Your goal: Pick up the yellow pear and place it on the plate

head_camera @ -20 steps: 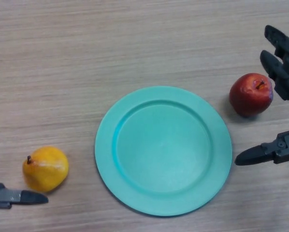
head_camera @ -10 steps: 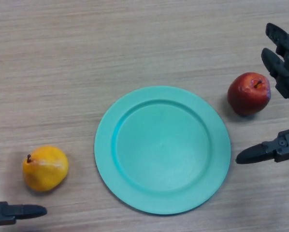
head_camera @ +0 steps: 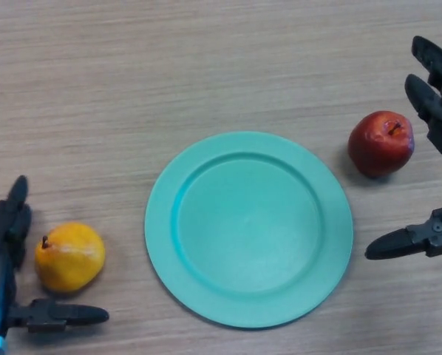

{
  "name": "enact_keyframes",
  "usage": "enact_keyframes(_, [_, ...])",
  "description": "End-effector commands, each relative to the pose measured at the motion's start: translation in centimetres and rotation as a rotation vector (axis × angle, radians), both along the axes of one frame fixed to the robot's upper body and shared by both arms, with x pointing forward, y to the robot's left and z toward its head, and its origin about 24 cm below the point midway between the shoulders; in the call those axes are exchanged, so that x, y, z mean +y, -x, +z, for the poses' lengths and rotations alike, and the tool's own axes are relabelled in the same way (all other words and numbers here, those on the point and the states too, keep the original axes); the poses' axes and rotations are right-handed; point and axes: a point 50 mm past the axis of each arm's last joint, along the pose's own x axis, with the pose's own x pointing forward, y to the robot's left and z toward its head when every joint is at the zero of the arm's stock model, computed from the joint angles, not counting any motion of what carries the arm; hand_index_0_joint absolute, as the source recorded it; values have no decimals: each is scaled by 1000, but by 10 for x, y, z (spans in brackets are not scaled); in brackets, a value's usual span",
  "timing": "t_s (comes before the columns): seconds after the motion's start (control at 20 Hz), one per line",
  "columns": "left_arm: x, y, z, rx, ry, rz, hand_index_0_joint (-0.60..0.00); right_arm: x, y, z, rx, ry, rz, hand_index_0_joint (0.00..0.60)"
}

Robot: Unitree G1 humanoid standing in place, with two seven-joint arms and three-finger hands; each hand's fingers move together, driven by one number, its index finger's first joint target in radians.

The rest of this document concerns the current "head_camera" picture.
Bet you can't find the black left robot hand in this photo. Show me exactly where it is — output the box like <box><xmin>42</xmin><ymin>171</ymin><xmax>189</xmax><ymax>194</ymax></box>
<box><xmin>0</xmin><ymin>175</ymin><xmax>110</xmax><ymax>338</ymax></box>

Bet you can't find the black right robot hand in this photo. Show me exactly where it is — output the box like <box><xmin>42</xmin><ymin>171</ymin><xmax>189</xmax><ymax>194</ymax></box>
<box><xmin>364</xmin><ymin>35</ymin><xmax>442</xmax><ymax>261</ymax></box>

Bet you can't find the yellow pear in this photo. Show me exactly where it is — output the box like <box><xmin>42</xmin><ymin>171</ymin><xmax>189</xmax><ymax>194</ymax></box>
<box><xmin>34</xmin><ymin>221</ymin><xmax>106</xmax><ymax>294</ymax></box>

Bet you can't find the green round plate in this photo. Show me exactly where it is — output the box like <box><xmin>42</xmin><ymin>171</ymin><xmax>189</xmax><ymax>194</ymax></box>
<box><xmin>144</xmin><ymin>131</ymin><xmax>355</xmax><ymax>330</ymax></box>

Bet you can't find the red apple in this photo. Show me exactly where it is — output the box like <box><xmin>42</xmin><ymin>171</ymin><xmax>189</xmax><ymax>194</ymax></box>
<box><xmin>347</xmin><ymin>110</ymin><xmax>416</xmax><ymax>178</ymax></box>

